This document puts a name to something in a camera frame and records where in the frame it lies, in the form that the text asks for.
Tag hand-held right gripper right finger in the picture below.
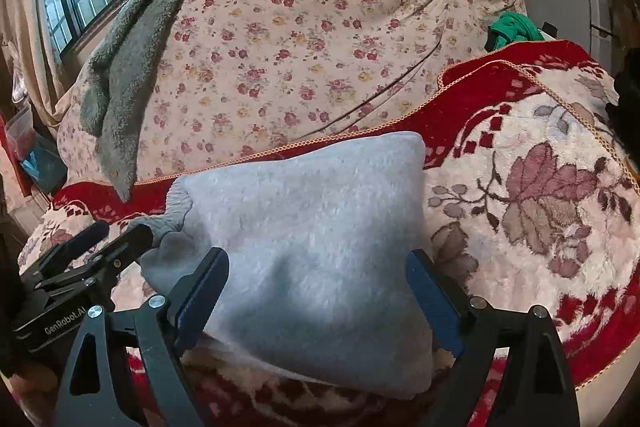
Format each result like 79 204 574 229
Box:
405 249 581 427

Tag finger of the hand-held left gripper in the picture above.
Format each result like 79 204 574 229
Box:
42 223 154 294
20 220 111 279

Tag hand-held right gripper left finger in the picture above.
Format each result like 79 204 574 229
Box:
54 247 231 427

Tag grey fleece pants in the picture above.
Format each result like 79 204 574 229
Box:
135 132 436 400

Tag blue plastic bag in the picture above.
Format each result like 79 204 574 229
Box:
20 146 67 195

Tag clear plastic box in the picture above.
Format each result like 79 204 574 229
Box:
5 104 40 164

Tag red and cream floral blanket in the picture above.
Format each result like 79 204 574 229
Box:
20 39 640 427

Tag grey-green fleece cloth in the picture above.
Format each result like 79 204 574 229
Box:
80 0 238 202

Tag beige curtain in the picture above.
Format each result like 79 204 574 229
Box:
0 0 83 130

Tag cream small-flower quilt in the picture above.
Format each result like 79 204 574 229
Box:
55 0 526 188

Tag dark cloth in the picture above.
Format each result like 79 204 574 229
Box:
604 66 640 150

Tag green cloth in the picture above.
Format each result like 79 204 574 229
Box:
487 12 546 52

